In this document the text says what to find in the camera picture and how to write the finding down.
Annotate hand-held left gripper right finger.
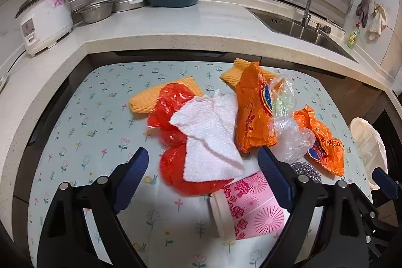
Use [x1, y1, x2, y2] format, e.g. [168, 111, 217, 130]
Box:
[257, 146, 377, 268]

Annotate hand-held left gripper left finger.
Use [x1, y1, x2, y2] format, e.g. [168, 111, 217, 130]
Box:
[37, 147, 149, 268]

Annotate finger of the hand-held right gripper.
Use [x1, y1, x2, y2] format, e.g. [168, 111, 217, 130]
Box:
[372, 168, 402, 202]

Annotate large steel wool scrubber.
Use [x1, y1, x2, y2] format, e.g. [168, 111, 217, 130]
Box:
[289, 161, 322, 184]

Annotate clear plastic bag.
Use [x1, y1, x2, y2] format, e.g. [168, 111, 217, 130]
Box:
[270, 116, 316, 163]

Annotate red plastic bag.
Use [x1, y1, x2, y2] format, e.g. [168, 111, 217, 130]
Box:
[147, 83, 234, 196]

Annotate pink patterned paper cup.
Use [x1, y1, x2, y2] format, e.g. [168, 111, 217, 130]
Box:
[210, 170, 294, 240]

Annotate trash bin with white liner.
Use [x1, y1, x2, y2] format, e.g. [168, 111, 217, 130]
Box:
[349, 117, 388, 191]

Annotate small orange plastic bag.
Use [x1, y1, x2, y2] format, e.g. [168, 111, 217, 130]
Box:
[293, 105, 346, 177]

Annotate large orange plastic bag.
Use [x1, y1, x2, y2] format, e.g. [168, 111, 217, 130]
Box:
[235, 61, 278, 153]

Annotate clear wrapper with green print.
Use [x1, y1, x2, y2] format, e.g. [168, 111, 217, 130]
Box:
[267, 75, 297, 118]

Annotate yellow ribbed dish cloth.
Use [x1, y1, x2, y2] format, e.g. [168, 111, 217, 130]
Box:
[220, 58, 283, 89]
[129, 76, 203, 114]

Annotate white paper towel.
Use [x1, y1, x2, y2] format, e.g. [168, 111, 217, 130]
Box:
[169, 89, 245, 183]

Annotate floral tablecloth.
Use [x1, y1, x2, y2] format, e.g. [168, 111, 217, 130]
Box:
[27, 60, 374, 268]

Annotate wooden base cabinet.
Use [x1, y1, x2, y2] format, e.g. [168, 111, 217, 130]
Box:
[323, 73, 396, 137]

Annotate green dish soap bottle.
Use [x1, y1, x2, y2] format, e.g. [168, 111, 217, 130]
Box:
[345, 22, 361, 49]

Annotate stainless steel sink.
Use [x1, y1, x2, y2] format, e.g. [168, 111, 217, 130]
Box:
[246, 7, 359, 63]

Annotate beige hanging cloth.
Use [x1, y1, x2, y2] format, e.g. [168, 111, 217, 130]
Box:
[367, 4, 388, 41]

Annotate chrome kitchen faucet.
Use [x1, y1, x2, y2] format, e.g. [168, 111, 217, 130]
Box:
[284, 0, 315, 28]

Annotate steel colander bowl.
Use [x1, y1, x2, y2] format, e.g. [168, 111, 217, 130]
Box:
[77, 0, 114, 24]

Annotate flat steel pan with lid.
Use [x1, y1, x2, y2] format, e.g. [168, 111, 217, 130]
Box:
[111, 0, 149, 13]

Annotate grey hanging cloth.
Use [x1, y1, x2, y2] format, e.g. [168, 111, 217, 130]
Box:
[356, 0, 373, 28]

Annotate white rice cooker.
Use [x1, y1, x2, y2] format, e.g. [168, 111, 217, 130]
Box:
[15, 0, 74, 58]

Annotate rice cooker power cable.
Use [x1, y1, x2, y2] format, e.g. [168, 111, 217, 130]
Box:
[0, 48, 32, 89]

